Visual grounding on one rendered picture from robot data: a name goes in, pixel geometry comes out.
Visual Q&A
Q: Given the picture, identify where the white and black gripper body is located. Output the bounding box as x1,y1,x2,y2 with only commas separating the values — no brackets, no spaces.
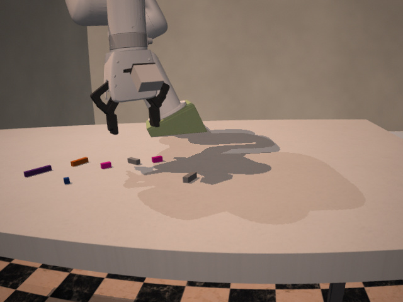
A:
104,47,157,103

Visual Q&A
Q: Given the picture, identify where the purple rod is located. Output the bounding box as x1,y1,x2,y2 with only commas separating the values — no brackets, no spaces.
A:
24,165,52,177

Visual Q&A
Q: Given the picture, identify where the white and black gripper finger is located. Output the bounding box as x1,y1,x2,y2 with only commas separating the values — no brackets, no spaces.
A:
146,83,170,127
90,81,118,135

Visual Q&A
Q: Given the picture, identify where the orange rectangular bar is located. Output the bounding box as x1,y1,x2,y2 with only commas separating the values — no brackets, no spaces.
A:
71,157,88,167

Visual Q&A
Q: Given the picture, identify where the magenta rectangular block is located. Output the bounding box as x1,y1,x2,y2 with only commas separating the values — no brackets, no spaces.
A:
152,155,162,163
101,162,111,169

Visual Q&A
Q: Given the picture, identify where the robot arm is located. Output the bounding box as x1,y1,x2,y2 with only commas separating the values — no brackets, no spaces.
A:
65,0,186,120

